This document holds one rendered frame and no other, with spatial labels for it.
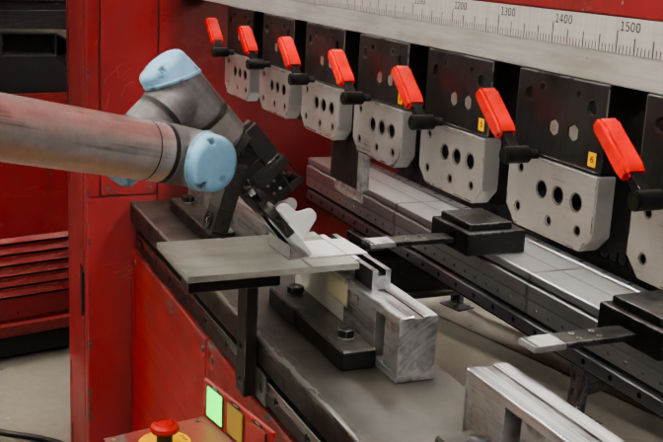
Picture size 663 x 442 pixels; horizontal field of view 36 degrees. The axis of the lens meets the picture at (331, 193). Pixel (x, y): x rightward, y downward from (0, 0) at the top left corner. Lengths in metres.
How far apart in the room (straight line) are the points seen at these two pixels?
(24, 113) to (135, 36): 1.19
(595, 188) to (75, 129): 0.57
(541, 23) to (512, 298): 0.67
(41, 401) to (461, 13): 2.55
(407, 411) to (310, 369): 0.18
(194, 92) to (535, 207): 0.55
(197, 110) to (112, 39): 0.91
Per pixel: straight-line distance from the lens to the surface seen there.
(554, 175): 1.05
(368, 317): 1.50
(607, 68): 1.00
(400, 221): 1.97
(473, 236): 1.66
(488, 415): 1.24
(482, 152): 1.17
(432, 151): 1.26
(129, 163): 1.24
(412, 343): 1.43
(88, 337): 2.47
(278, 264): 1.51
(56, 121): 1.18
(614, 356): 1.47
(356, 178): 1.55
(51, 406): 3.47
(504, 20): 1.14
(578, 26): 1.03
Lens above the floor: 1.45
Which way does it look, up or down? 13 degrees down
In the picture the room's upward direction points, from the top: 3 degrees clockwise
